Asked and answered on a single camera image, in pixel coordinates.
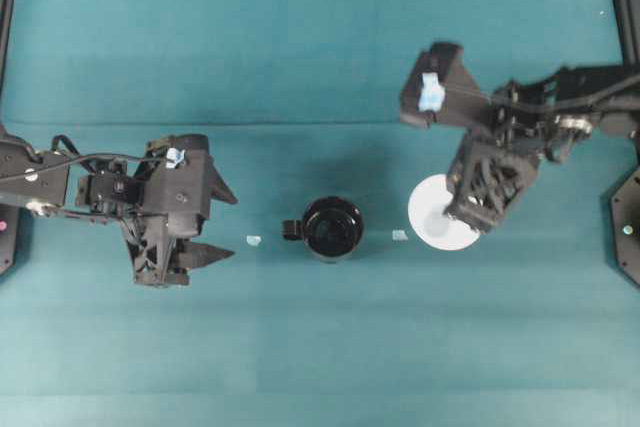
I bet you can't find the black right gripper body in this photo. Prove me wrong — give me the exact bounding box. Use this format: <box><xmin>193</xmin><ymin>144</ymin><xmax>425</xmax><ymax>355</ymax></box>
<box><xmin>443</xmin><ymin>139</ymin><xmax>540</xmax><ymax>234</ymax></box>

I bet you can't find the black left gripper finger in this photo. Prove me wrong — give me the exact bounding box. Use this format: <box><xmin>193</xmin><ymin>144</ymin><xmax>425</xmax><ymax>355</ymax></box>
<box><xmin>208</xmin><ymin>157</ymin><xmax>238</xmax><ymax>205</ymax></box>
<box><xmin>175</xmin><ymin>240</ymin><xmax>234</xmax><ymax>272</ymax></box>

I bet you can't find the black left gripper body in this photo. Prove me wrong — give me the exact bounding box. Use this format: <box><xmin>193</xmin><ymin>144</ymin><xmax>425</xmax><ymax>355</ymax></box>
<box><xmin>119</xmin><ymin>201</ymin><xmax>210</xmax><ymax>287</ymax></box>

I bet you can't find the black plastic cup holder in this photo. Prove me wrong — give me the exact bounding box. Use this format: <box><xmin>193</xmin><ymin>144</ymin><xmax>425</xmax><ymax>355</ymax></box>
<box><xmin>281</xmin><ymin>196</ymin><xmax>364</xmax><ymax>263</ymax></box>

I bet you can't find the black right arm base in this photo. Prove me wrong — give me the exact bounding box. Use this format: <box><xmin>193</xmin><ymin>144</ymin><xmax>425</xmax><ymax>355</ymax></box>
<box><xmin>609</xmin><ymin>168</ymin><xmax>639</xmax><ymax>287</ymax></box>

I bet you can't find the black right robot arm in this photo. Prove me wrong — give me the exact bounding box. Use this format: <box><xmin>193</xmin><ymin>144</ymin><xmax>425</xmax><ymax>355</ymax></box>
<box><xmin>443</xmin><ymin>66</ymin><xmax>639</xmax><ymax>234</ymax></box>

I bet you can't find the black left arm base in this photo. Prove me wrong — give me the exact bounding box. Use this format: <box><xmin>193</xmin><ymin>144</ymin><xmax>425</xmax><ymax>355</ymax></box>
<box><xmin>1</xmin><ymin>204</ymin><xmax>33</xmax><ymax>279</ymax></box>

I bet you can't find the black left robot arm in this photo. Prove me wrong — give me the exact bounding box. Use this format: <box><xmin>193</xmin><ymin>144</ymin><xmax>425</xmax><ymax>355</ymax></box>
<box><xmin>1</xmin><ymin>132</ymin><xmax>237</xmax><ymax>287</ymax></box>

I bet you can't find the left tape marker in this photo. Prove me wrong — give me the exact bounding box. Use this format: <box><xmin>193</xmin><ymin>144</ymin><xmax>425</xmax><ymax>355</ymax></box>
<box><xmin>246</xmin><ymin>235</ymin><xmax>262</xmax><ymax>247</ymax></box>

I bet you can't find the tape marker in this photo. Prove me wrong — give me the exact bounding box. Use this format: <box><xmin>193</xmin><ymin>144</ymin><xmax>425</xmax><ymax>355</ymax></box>
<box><xmin>392</xmin><ymin>229</ymin><xmax>408</xmax><ymax>242</ymax></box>
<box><xmin>246</xmin><ymin>235</ymin><xmax>262</xmax><ymax>247</ymax></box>

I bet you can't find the right tape marker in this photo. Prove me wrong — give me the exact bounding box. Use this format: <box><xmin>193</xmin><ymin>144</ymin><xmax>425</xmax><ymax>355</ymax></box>
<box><xmin>392</xmin><ymin>229</ymin><xmax>408</xmax><ymax>242</ymax></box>

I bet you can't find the teal table cloth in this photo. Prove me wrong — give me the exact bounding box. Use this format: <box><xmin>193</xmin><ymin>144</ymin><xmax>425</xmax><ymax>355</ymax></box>
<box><xmin>1</xmin><ymin>0</ymin><xmax>639</xmax><ymax>426</ymax></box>

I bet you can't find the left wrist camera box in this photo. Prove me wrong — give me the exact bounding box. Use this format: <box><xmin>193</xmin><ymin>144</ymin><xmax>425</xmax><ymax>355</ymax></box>
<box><xmin>135</xmin><ymin>134</ymin><xmax>213</xmax><ymax>239</ymax></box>

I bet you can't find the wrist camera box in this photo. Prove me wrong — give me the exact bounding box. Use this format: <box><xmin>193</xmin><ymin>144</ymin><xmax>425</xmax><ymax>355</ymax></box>
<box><xmin>400</xmin><ymin>42</ymin><xmax>493</xmax><ymax>131</ymax></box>
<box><xmin>135</xmin><ymin>134</ymin><xmax>213</xmax><ymax>239</ymax></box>

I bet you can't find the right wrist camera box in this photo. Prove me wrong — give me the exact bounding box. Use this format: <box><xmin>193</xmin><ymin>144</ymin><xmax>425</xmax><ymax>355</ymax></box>
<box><xmin>400</xmin><ymin>42</ymin><xmax>493</xmax><ymax>131</ymax></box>

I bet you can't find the black right frame rail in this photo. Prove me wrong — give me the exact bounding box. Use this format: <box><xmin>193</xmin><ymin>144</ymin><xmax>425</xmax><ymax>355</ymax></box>
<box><xmin>613</xmin><ymin>0</ymin><xmax>639</xmax><ymax>65</ymax></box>

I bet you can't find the black frame rail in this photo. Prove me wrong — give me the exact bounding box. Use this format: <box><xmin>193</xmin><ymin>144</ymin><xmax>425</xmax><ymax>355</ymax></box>
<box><xmin>613</xmin><ymin>0</ymin><xmax>639</xmax><ymax>65</ymax></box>
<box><xmin>0</xmin><ymin>0</ymin><xmax>14</xmax><ymax>86</ymax></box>

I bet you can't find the black left frame rail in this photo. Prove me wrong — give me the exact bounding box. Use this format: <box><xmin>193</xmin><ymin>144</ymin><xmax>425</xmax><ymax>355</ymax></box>
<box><xmin>0</xmin><ymin>0</ymin><xmax>14</xmax><ymax>86</ymax></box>

